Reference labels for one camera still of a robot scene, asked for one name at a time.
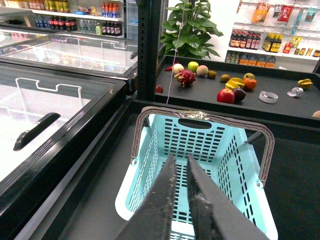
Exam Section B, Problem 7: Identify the grey basket handle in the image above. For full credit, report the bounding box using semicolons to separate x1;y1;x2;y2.
130;106;275;186

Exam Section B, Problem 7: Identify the green potted plant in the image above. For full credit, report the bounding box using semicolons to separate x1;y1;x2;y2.
160;0;223;59

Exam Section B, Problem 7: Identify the brown kiwi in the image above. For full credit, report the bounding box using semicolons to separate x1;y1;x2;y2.
207;70;218;79
220;74;231;83

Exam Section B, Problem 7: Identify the black freezer lid handle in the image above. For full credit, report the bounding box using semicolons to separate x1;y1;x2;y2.
13;112;61;151

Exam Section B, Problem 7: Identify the white tape ring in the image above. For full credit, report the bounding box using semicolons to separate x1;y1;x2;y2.
258;90;279;104

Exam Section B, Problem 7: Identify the red chili pepper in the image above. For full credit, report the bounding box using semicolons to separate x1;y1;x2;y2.
165;62;178;72

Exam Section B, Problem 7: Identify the dark purple fruit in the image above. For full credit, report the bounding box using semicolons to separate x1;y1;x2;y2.
232;87;247;102

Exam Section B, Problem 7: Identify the light blue plastic basket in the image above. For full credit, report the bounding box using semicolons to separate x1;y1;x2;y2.
114;113;279;240

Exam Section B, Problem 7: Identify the pink peach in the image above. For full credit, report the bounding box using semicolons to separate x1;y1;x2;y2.
196;65;209;77

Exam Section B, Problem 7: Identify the white round fruit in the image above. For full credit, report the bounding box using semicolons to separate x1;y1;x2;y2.
172;63;185;75

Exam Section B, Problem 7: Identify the red dragon fruit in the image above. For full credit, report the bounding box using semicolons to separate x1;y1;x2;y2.
174;69;196;88

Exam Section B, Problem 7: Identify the yellow starfruit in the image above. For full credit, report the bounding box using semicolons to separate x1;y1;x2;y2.
225;77;245;90
297;78;313;90

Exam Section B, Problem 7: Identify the red apple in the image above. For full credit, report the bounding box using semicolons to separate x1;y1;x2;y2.
216;88;235;104

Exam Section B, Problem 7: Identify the thin pink string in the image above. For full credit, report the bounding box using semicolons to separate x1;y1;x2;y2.
165;0;186;105

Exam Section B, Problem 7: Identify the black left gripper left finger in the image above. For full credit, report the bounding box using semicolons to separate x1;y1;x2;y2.
115;154;177;240

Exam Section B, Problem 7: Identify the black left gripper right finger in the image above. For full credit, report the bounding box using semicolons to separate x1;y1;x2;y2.
187;155;268;240

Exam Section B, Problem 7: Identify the green apple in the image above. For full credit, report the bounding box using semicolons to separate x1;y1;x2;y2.
187;61;199;73

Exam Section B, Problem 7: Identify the green red mango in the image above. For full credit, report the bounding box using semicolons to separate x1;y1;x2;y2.
242;72;256;80

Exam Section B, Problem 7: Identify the small red fruit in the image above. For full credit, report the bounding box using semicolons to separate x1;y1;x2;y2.
155;84;164;94

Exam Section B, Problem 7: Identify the orange persimmon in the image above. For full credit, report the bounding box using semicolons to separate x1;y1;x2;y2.
243;77;258;91

